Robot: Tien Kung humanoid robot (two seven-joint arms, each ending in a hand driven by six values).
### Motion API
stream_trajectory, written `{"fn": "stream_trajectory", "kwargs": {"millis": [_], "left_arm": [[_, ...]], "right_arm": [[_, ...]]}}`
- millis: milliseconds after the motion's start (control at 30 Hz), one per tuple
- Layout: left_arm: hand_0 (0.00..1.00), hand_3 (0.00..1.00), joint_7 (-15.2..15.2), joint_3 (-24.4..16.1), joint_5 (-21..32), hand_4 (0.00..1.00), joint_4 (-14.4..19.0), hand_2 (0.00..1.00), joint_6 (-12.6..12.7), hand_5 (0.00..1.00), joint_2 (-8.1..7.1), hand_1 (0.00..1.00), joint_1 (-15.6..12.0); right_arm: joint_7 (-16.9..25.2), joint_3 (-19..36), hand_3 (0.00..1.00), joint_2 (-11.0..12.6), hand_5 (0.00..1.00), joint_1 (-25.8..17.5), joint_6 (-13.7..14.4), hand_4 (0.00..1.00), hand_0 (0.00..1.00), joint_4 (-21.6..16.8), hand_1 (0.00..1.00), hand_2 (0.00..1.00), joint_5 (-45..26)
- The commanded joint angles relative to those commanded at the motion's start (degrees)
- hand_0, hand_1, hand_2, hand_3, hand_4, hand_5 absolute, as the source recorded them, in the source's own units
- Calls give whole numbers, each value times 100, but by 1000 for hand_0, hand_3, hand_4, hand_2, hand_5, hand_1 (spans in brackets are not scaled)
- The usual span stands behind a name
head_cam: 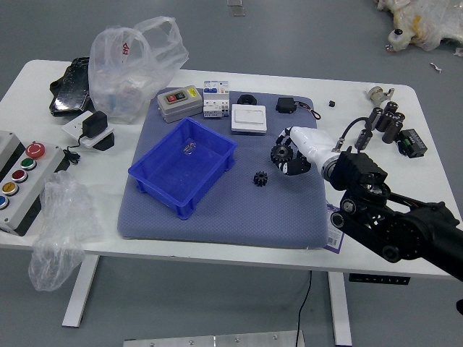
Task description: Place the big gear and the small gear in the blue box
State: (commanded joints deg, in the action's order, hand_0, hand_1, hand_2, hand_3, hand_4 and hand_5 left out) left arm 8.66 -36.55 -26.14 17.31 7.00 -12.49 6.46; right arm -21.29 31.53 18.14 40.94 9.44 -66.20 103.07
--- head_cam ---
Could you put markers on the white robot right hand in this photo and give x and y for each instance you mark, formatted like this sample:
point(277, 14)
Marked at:
point(311, 142)

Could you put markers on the big black gear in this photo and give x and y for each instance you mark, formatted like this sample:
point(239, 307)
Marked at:
point(280, 154)

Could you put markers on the small black gear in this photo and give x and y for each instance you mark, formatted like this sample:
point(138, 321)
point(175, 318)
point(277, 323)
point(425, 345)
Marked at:
point(259, 178)

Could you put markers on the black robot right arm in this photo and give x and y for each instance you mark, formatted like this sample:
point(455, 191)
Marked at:
point(398, 224)

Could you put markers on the blue plastic box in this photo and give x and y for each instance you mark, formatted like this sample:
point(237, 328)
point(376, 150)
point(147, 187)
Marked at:
point(152, 173)

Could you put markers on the grey multi-button control box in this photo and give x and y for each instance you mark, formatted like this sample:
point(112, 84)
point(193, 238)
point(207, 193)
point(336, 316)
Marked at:
point(40, 180)

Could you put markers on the plain grey box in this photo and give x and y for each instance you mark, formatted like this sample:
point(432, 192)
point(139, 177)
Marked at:
point(5, 148)

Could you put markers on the black cylindrical capacitor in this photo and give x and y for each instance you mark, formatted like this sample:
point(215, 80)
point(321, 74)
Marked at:
point(376, 116)
point(384, 121)
point(364, 141)
point(399, 116)
point(390, 107)
point(392, 132)

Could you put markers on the black round knob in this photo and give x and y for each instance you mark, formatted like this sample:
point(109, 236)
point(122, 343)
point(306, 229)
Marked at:
point(246, 99)

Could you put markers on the white metal connector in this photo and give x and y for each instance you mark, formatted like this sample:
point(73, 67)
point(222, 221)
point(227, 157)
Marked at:
point(376, 94)

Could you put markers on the purple label card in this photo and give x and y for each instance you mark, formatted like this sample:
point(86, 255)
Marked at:
point(334, 240)

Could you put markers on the black module with green terminal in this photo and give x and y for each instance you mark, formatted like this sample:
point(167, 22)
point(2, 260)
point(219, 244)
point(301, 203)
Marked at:
point(412, 141)

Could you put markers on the white blue circuit breaker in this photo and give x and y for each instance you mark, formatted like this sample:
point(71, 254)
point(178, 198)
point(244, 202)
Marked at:
point(216, 97)

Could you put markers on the blue-grey padded mat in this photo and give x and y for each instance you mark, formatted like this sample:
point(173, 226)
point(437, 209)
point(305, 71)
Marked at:
point(235, 217)

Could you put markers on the white paper scrap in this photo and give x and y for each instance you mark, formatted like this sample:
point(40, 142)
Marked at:
point(436, 67)

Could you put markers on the black table control panel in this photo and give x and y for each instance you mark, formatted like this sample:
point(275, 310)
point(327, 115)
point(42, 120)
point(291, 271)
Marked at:
point(380, 279)

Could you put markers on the clear item on floor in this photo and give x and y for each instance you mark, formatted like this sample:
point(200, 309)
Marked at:
point(237, 7)

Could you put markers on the plastic wrapped yellow-white bundle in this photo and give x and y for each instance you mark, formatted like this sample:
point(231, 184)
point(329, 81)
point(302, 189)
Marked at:
point(427, 25)

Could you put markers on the white table leg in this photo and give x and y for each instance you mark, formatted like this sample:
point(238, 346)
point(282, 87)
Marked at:
point(341, 311)
point(79, 289)

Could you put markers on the large translucent white plastic bag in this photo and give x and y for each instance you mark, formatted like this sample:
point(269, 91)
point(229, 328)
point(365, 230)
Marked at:
point(119, 83)

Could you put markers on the black base under socket plate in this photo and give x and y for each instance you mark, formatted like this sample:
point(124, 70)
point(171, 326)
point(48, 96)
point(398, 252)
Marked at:
point(106, 144)

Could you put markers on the silver metal plate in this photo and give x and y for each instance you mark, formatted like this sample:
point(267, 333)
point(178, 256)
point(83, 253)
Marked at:
point(217, 339)

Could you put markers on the white socket plate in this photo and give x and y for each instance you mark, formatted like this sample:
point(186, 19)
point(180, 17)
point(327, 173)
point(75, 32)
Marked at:
point(74, 126)

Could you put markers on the black keyboard-like tray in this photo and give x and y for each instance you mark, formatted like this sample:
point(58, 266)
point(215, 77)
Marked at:
point(70, 94)

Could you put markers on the crumpled clear plastic bag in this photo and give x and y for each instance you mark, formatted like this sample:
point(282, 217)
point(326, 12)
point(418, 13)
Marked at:
point(58, 231)

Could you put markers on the white wall switch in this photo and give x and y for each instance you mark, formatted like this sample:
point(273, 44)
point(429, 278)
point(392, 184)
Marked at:
point(249, 117)

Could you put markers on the grey red-green push-button switch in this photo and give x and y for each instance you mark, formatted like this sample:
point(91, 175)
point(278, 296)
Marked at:
point(177, 105)

